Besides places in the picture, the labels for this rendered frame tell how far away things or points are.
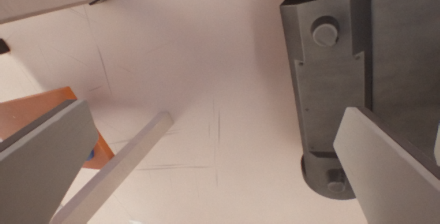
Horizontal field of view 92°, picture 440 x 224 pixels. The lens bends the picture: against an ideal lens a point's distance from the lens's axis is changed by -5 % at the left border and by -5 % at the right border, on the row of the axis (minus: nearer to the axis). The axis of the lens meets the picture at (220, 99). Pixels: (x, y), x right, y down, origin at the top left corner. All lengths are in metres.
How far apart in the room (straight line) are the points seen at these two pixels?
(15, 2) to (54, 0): 0.09
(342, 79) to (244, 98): 0.38
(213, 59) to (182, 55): 0.12
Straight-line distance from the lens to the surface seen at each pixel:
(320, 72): 0.48
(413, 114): 0.58
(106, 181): 0.79
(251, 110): 0.79
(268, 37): 0.67
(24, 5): 0.74
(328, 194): 0.71
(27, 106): 1.05
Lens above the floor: 0.63
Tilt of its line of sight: 51 degrees down
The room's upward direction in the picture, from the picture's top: 145 degrees counter-clockwise
